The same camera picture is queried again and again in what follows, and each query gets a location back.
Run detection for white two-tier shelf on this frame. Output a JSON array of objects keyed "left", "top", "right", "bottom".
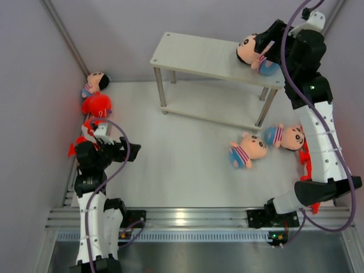
[{"left": 150, "top": 32, "right": 284, "bottom": 131}]

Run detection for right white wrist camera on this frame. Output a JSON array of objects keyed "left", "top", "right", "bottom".
[{"left": 288, "top": 11, "right": 325, "bottom": 37}]

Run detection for white slotted cable duct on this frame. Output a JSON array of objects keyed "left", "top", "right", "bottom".
[{"left": 56, "top": 229, "right": 274, "bottom": 243}]

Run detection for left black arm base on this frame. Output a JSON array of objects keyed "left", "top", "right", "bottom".
[{"left": 121, "top": 209, "right": 147, "bottom": 229}]

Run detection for pink doll striped shirt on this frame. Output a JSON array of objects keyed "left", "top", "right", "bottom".
[{"left": 236, "top": 34, "right": 280, "bottom": 76}]

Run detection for red shark plush round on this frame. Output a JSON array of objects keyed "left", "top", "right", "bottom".
[{"left": 81, "top": 94, "right": 113, "bottom": 118}]

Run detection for pink doll black eyebrows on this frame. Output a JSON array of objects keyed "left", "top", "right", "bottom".
[{"left": 264, "top": 123, "right": 305, "bottom": 151}]

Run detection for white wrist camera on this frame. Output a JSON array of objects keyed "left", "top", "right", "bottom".
[
  {"left": 288, "top": 11, "right": 325, "bottom": 37},
  {"left": 94, "top": 123, "right": 110, "bottom": 144}
]

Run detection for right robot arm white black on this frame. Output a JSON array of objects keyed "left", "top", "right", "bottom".
[{"left": 254, "top": 20, "right": 362, "bottom": 220}]

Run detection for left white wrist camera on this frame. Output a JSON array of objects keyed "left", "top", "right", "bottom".
[{"left": 94, "top": 123, "right": 110, "bottom": 144}]

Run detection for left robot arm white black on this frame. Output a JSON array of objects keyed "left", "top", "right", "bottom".
[{"left": 69, "top": 137, "right": 141, "bottom": 272}]

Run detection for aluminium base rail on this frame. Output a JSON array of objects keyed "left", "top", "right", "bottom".
[{"left": 45, "top": 206, "right": 350, "bottom": 230}]

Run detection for pink doll blue pants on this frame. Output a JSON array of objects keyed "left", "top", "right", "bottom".
[{"left": 229, "top": 132, "right": 267, "bottom": 169}]

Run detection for black-haired doll left corner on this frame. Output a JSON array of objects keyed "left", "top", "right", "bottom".
[{"left": 81, "top": 72, "right": 110, "bottom": 99}]

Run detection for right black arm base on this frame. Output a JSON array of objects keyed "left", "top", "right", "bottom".
[{"left": 247, "top": 209, "right": 300, "bottom": 229}]

